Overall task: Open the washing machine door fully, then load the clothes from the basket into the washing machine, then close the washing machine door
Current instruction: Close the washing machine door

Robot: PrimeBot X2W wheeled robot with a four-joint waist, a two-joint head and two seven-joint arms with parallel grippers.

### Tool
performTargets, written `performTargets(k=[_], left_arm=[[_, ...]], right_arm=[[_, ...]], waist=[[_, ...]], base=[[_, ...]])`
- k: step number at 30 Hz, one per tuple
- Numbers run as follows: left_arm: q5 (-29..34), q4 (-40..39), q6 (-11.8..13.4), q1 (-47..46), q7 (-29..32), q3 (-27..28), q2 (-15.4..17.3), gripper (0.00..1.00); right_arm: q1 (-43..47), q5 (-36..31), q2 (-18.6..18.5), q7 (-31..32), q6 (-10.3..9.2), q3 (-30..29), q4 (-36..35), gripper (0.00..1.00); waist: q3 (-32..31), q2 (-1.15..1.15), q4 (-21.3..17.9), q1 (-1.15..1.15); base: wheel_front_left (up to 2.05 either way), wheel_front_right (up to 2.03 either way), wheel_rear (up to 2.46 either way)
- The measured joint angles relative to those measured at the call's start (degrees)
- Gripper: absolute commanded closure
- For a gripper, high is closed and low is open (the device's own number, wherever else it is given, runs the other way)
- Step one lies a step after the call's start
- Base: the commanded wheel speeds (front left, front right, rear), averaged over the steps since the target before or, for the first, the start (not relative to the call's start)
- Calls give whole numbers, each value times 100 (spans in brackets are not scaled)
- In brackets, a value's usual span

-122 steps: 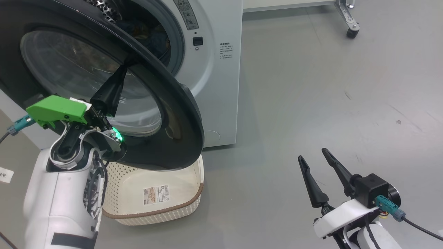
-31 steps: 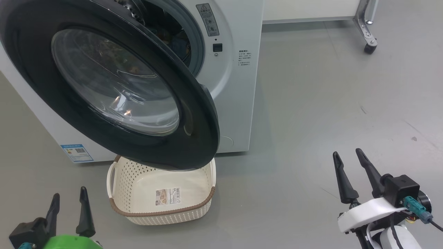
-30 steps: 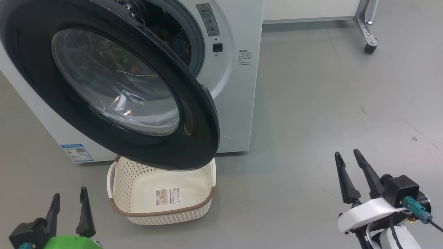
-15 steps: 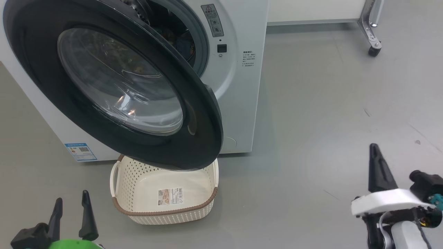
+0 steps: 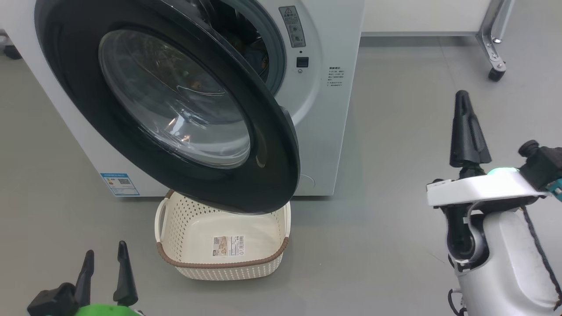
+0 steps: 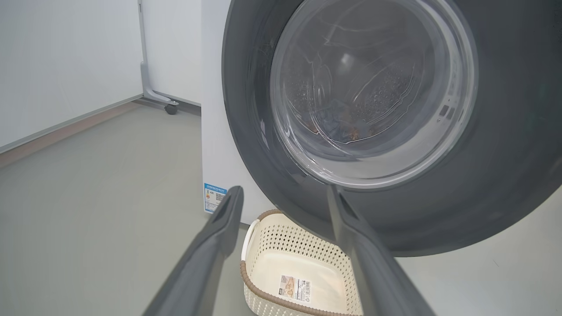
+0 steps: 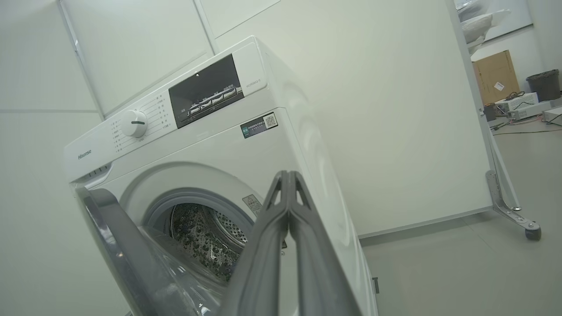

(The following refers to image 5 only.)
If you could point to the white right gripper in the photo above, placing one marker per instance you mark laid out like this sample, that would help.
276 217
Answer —
483 188

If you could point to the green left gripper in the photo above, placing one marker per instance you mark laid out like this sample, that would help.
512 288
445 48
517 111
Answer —
109 310

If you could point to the black round glass washer door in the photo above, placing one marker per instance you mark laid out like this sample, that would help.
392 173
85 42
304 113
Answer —
70 66

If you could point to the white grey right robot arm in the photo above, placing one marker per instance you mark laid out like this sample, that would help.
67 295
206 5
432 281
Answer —
505 263

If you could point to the white front-load washing machine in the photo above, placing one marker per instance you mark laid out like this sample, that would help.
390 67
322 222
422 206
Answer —
333 109

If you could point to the grey rubber door gasket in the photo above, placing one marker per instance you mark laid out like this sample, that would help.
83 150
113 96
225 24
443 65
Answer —
276 44

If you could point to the white perforated laundry basket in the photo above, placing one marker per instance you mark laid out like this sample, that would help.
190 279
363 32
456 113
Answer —
175 228

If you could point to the blue energy label sticker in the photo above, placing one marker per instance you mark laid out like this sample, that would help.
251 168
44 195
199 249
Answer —
119 184

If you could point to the metal leg with caster wheel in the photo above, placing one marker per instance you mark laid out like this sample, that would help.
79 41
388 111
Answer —
494 39

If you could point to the basket product label sticker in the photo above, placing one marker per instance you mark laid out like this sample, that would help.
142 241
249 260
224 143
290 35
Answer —
228 245

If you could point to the white partition panel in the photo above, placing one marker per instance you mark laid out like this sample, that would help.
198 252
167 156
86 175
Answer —
417 15

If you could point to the grey warning label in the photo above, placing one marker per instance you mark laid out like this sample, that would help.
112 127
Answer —
293 26

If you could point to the grey foot with black caster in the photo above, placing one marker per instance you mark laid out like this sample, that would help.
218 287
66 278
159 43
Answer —
11 48

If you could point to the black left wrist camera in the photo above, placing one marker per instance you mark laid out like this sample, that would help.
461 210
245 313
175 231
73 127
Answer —
52 300

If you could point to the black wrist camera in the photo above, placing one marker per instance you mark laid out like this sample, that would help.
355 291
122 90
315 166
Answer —
52 300
544 164

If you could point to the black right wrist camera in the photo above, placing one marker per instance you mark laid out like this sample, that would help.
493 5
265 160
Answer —
544 164

